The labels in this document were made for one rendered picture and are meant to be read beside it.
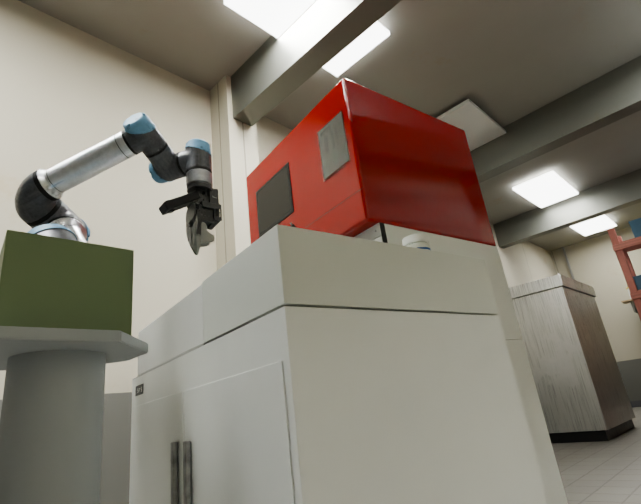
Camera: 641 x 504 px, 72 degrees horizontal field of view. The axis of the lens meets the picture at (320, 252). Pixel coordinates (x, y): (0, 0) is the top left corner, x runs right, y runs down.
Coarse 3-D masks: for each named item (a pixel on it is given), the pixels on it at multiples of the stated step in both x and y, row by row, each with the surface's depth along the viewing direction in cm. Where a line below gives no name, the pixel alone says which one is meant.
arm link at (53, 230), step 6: (36, 228) 98; (42, 228) 97; (48, 228) 97; (54, 228) 98; (60, 228) 99; (66, 228) 102; (42, 234) 95; (48, 234) 95; (54, 234) 96; (60, 234) 96; (66, 234) 98; (72, 234) 102
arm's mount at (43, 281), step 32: (0, 256) 77; (32, 256) 78; (64, 256) 82; (96, 256) 86; (128, 256) 91; (0, 288) 73; (32, 288) 77; (64, 288) 80; (96, 288) 84; (128, 288) 89; (0, 320) 72; (32, 320) 75; (64, 320) 78; (96, 320) 82; (128, 320) 86
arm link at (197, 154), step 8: (192, 144) 131; (200, 144) 131; (208, 144) 134; (184, 152) 131; (192, 152) 130; (200, 152) 130; (208, 152) 132; (184, 160) 130; (192, 160) 129; (200, 160) 129; (208, 160) 131; (184, 168) 131; (192, 168) 128; (200, 168) 128; (208, 168) 130
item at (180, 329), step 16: (176, 304) 117; (192, 304) 107; (160, 320) 126; (176, 320) 115; (192, 320) 106; (144, 336) 138; (160, 336) 125; (176, 336) 114; (192, 336) 105; (160, 352) 123; (176, 352) 112; (144, 368) 134
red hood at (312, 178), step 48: (336, 96) 168; (384, 96) 178; (288, 144) 194; (336, 144) 164; (384, 144) 166; (432, 144) 187; (288, 192) 188; (336, 192) 161; (384, 192) 156; (432, 192) 174; (480, 192) 197; (480, 240) 182
